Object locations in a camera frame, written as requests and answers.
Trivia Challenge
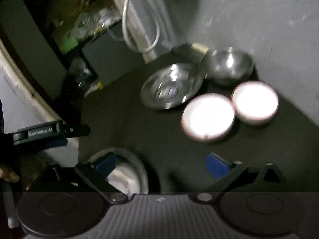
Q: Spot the large steel plate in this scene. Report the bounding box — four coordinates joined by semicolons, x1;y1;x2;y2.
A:
88;148;149;197

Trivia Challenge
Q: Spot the white ceramic bowl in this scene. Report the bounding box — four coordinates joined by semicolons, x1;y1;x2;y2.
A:
231;81;280;126
181;93;235;142

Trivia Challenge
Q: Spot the deep steel bowl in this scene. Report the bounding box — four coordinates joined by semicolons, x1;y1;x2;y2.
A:
200;48;255;87

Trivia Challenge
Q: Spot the black garbage bag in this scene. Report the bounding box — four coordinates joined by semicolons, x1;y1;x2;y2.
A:
68;57;98;93

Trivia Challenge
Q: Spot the green box on shelf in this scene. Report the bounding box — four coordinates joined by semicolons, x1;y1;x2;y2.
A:
59;37;78;54

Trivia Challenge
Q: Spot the dark cabinet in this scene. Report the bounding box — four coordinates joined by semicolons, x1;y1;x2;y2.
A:
82;23;144;85

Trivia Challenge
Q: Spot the cleaver knife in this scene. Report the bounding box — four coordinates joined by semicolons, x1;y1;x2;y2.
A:
171;43;203;64

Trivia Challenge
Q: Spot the cream rolled handle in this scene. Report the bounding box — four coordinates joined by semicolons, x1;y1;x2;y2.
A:
191;42;209;55

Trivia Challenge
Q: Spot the white hose loop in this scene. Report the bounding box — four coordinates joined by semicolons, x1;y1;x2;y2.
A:
121;0;161;54

